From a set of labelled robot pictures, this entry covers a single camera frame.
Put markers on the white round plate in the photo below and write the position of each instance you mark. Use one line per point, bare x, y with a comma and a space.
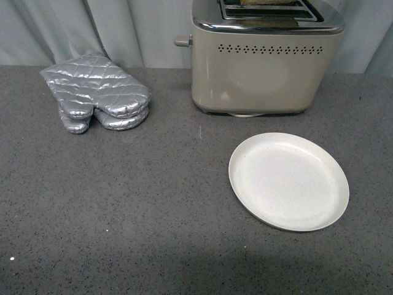
288, 182

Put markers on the brown bread slice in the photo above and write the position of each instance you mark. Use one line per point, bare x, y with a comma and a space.
265, 2

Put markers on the beige two-slot toaster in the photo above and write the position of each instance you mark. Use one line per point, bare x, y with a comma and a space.
255, 60

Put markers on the silver quilted oven mitt top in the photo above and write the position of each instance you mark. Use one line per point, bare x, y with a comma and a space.
92, 81

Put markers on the grey pleated curtain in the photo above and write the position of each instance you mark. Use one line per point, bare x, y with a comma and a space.
141, 33

